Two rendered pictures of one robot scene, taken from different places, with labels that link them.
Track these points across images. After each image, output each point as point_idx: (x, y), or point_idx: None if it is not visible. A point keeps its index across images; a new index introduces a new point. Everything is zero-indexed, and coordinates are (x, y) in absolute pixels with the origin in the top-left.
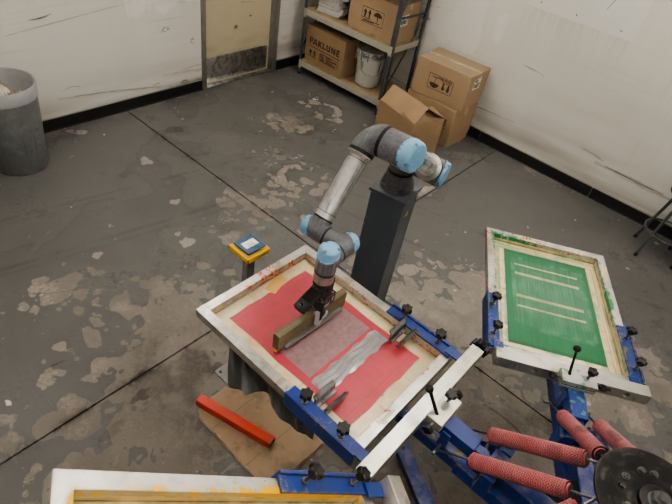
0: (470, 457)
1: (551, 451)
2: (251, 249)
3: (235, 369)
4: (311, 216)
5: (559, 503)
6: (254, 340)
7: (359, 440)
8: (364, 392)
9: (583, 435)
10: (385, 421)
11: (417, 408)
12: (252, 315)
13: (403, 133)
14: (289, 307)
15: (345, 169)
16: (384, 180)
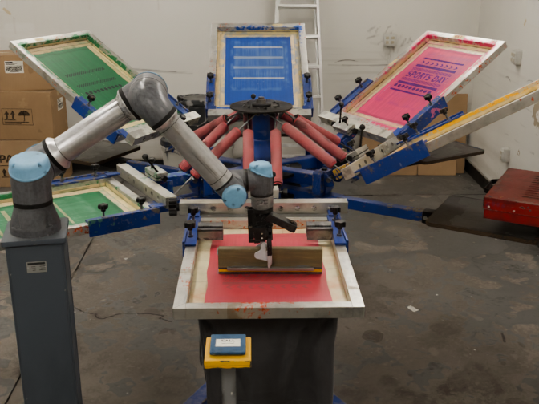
0: (279, 180)
1: (253, 145)
2: (235, 336)
3: None
4: (232, 185)
5: (289, 129)
6: (328, 284)
7: (324, 219)
8: (282, 238)
9: (225, 142)
10: (295, 217)
11: (273, 201)
12: (309, 298)
13: (143, 74)
14: (265, 289)
15: (191, 130)
16: (46, 225)
